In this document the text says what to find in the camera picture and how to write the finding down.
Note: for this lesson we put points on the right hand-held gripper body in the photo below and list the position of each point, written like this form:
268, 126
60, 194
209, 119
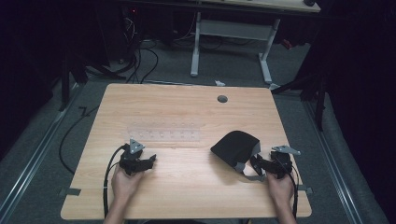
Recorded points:
280, 161

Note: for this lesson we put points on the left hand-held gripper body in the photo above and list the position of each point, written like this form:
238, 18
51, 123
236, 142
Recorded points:
130, 160

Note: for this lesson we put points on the person's left hand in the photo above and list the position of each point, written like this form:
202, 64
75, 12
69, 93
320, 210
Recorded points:
124, 184

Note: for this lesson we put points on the person's right hand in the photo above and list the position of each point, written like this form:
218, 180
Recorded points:
280, 188

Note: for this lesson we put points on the clear plastic strip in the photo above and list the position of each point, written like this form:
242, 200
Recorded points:
165, 134

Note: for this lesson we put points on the grey tape piece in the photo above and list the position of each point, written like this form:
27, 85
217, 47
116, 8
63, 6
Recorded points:
306, 189
70, 192

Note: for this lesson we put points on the black stand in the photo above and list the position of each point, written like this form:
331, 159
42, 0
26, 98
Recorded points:
314, 96
65, 84

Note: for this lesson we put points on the white paper scrap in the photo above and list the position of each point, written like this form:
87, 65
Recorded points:
219, 83

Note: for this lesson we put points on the red object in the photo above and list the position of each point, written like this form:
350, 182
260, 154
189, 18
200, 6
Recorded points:
286, 44

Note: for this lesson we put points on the desk with white metal legs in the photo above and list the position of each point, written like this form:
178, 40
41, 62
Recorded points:
232, 29

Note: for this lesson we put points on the metal floor rail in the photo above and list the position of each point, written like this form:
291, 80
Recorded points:
336, 174
31, 169

